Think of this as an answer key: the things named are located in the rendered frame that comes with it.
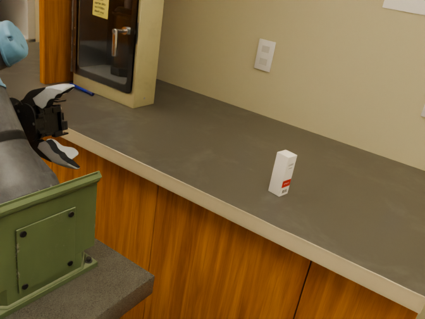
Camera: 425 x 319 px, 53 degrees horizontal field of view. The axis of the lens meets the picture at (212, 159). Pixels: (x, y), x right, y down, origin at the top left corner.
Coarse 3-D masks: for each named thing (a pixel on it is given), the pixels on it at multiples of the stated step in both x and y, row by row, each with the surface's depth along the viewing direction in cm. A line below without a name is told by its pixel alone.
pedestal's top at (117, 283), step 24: (96, 240) 80; (120, 264) 75; (72, 288) 68; (96, 288) 69; (120, 288) 70; (144, 288) 72; (24, 312) 62; (48, 312) 63; (72, 312) 64; (96, 312) 64; (120, 312) 69
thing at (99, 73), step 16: (80, 0) 150; (112, 0) 141; (128, 0) 137; (80, 16) 152; (96, 16) 147; (112, 16) 143; (128, 16) 139; (80, 32) 154; (96, 32) 149; (112, 32) 145; (128, 32) 141; (80, 48) 156; (96, 48) 151; (128, 48) 143; (80, 64) 158; (96, 64) 154; (112, 64) 149; (128, 64) 145; (96, 80) 156; (112, 80) 151; (128, 80) 147
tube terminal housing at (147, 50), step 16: (144, 0) 137; (160, 0) 143; (144, 16) 140; (160, 16) 146; (144, 32) 142; (160, 32) 149; (144, 48) 145; (144, 64) 148; (80, 80) 162; (144, 80) 151; (112, 96) 155; (128, 96) 150; (144, 96) 154
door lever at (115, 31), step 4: (116, 28) 138; (124, 28) 141; (116, 32) 138; (120, 32) 140; (124, 32) 141; (116, 36) 138; (112, 40) 139; (116, 40) 139; (112, 44) 140; (116, 44) 140; (112, 48) 140; (116, 48) 140; (112, 52) 141; (116, 52) 141
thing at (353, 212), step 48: (96, 96) 157; (192, 96) 176; (96, 144) 121; (144, 144) 124; (192, 144) 130; (240, 144) 136; (288, 144) 142; (336, 144) 150; (192, 192) 105; (240, 192) 106; (288, 192) 110; (336, 192) 115; (384, 192) 119; (288, 240) 93; (336, 240) 93; (384, 240) 96; (384, 288) 84
